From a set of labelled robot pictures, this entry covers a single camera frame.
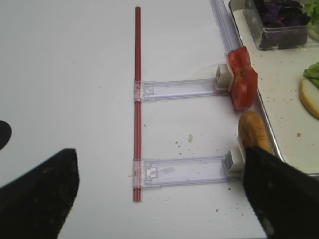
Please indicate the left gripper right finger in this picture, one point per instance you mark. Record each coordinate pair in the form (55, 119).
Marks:
(284, 199)

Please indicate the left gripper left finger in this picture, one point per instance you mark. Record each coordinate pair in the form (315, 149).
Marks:
(36, 205)

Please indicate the green lettuce leaves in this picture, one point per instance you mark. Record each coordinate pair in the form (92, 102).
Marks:
(312, 74)

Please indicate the lower tomato slice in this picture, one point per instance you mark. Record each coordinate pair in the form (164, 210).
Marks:
(244, 90)

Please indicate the tomato slice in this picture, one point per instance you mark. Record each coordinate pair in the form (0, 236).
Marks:
(239, 60)
(244, 90)

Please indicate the white pusher block tomato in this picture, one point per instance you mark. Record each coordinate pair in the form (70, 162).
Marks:
(224, 77)

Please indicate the upper tomato slice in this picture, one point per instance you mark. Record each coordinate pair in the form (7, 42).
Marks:
(239, 60)

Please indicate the white pusher block bun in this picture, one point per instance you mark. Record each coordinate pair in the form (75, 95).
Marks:
(234, 161)

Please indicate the metal baking tray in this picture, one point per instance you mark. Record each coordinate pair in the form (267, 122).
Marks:
(280, 73)

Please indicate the standing bun half left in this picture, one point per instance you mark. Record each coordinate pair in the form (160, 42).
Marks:
(252, 131)

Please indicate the bottom bun slice on tray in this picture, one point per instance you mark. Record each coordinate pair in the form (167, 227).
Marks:
(309, 97)

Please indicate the clear plastic container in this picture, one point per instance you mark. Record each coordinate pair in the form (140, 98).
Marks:
(256, 27)

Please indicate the purple cabbage leaves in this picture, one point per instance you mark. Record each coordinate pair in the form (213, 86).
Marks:
(284, 23)

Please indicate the clear long divider left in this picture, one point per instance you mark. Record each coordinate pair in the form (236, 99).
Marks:
(228, 30)

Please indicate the clear rail left lower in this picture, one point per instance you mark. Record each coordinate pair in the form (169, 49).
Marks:
(157, 173)

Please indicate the clear rail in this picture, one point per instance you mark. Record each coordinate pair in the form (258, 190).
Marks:
(157, 173)
(166, 90)

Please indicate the left red rail strip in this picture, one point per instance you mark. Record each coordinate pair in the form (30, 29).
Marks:
(137, 110)

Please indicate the clear rail left upper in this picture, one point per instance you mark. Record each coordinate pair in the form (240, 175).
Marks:
(166, 90)

